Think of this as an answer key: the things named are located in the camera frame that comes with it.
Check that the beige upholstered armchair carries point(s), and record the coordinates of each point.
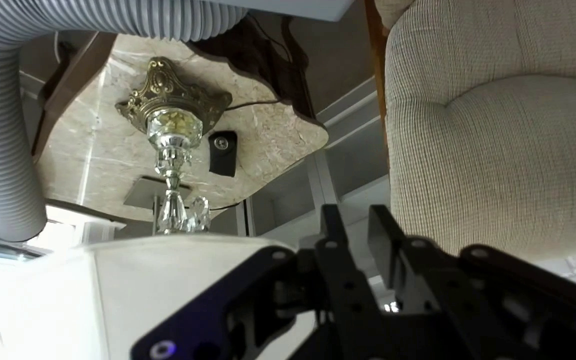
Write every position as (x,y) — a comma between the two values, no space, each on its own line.
(501,132)

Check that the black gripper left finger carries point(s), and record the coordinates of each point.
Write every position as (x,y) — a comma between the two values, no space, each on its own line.
(335,232)

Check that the marble top end table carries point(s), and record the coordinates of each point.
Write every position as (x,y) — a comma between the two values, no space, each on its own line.
(268,153)

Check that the crystal lamp with white shade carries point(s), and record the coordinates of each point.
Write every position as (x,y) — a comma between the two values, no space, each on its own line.
(168,107)

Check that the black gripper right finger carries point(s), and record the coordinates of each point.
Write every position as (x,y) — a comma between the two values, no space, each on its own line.
(389,246)

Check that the small black key fob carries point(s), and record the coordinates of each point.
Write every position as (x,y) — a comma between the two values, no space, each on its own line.
(222,153)

